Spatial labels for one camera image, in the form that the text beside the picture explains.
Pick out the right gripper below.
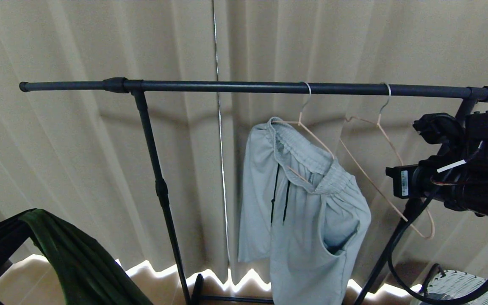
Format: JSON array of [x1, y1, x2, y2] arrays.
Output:
[[386, 155, 488, 223]]

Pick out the pink clothes hanger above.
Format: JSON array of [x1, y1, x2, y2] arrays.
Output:
[[339, 83, 436, 240], [272, 82, 336, 187]]

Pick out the pale grey shorts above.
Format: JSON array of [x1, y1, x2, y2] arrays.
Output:
[[238, 117, 372, 305]]

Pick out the green printed garment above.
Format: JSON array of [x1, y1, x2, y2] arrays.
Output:
[[19, 208, 153, 305]]

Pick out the white laundry basket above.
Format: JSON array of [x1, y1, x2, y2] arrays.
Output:
[[422, 263, 488, 305]]

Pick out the black clothes rack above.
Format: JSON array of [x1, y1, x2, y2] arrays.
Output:
[[19, 77, 488, 305]]

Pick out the beige curtain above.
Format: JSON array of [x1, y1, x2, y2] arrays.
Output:
[[0, 0, 488, 297]]

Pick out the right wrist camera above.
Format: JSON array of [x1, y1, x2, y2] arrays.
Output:
[[413, 112, 467, 166]]

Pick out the black cable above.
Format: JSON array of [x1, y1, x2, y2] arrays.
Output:
[[387, 182, 488, 305]]

